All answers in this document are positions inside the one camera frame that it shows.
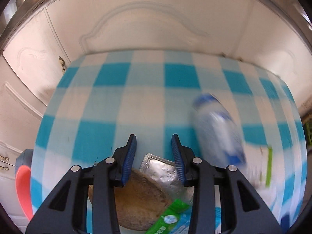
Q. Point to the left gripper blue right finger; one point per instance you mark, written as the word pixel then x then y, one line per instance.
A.
pixel 179 158

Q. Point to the white blue plastic bottle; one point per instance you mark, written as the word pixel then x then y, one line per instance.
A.
pixel 218 136

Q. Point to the blue denim stool cushion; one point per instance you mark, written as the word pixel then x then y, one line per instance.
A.
pixel 25 158

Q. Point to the silver foil wrapper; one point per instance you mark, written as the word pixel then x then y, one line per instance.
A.
pixel 164 173

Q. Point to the red plastic trash bin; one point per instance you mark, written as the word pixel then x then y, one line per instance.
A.
pixel 23 190

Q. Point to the brown potato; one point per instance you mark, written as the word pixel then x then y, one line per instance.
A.
pixel 140 202

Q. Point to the blue white checkered tablecloth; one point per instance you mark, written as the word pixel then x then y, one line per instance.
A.
pixel 104 98

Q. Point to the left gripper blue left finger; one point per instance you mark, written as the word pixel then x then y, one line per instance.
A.
pixel 128 158

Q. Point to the blue cartoon snack bag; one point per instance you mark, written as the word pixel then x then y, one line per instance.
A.
pixel 175 219

